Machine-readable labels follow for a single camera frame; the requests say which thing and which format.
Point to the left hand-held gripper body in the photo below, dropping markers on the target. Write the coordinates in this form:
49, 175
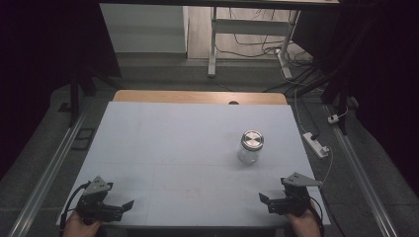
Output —
94, 191

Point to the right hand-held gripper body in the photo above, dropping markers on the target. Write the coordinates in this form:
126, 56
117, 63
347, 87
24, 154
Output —
296, 194

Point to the clear glass jar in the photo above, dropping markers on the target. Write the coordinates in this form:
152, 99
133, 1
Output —
248, 154

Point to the silver metal jar lid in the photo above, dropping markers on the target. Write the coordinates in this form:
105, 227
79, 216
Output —
252, 139

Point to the person's right hand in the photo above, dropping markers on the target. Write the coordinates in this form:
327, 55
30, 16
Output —
301, 225

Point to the person's left hand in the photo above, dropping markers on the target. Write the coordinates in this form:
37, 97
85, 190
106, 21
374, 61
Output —
77, 227

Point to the white power strip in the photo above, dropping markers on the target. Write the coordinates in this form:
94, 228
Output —
315, 144

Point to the small white adapter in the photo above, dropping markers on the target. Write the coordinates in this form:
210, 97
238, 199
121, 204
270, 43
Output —
333, 118

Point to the black metal stand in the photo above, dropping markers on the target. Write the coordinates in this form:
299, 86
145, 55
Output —
341, 95
75, 95

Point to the wooden table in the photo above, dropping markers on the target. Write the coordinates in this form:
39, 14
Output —
184, 97

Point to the grey cabinet panel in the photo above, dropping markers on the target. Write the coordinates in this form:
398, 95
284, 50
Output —
145, 31

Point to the metal floor rail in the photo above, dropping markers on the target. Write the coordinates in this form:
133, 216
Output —
362, 177
49, 174

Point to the white metal desk frame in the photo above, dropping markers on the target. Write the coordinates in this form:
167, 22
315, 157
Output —
250, 27

